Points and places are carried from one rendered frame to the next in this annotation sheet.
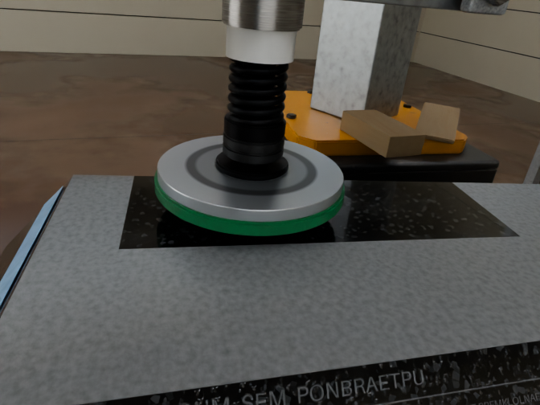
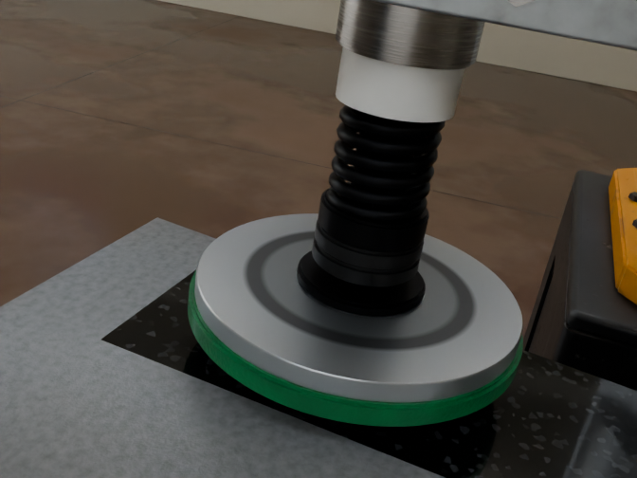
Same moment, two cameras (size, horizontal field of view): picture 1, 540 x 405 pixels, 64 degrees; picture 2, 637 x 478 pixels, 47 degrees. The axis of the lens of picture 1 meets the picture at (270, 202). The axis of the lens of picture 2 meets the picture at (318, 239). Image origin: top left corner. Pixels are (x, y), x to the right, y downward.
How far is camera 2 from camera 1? 0.20 m
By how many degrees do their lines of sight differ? 29
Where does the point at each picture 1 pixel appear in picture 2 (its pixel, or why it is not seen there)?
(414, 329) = not seen: outside the picture
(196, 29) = not seen: hidden behind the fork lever
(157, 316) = (44, 454)
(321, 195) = (416, 374)
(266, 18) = (380, 39)
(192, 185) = (229, 281)
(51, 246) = (32, 303)
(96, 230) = (103, 303)
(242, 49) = (346, 84)
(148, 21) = not seen: hidden behind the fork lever
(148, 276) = (93, 394)
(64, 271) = (11, 341)
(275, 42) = (396, 82)
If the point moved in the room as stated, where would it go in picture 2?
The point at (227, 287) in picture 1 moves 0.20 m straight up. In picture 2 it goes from (175, 460) to (203, 91)
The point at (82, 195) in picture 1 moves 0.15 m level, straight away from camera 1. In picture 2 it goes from (136, 249) to (196, 185)
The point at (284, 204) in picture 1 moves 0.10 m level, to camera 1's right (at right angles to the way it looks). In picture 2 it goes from (332, 363) to (503, 458)
